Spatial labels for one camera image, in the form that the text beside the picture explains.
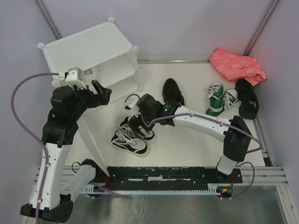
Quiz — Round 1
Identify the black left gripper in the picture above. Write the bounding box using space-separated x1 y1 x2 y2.
70 79 112 120

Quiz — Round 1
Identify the black white canvas sneaker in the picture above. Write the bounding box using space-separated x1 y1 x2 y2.
111 131 148 155

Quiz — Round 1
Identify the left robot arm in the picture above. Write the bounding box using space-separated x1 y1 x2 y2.
20 80 112 223

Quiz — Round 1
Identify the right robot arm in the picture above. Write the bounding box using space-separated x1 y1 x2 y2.
124 94 252 182

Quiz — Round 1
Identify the white plastic shoe cabinet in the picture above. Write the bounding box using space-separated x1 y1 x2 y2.
37 17 144 171

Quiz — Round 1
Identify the black slip-on shoe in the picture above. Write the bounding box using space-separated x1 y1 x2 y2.
162 78 185 106
235 79 259 120

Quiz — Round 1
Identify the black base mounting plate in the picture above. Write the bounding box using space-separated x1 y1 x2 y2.
91 167 243 189

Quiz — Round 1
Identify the green canvas sneaker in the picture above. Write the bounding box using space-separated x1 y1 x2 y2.
206 82 224 117
222 89 238 111

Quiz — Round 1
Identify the pink patterned bag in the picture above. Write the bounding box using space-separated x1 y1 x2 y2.
210 48 267 86

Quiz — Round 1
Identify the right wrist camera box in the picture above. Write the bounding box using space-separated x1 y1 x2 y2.
123 96 138 111

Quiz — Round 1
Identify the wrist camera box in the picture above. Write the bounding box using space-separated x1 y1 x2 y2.
57 67 87 90
123 96 138 111

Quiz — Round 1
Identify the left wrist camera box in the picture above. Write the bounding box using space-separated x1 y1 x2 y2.
57 67 87 90

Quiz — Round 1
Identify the aluminium frame rail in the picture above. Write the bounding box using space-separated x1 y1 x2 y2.
137 56 210 64

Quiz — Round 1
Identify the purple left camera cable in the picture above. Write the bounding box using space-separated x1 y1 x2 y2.
11 72 128 224

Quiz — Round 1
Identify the purple camera cable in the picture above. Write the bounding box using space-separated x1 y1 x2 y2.
123 93 263 200
11 72 128 224

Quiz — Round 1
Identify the white slotted cable duct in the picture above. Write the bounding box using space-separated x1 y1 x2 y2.
80 184 220 196

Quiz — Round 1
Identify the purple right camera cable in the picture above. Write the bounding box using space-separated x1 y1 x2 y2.
123 93 263 200

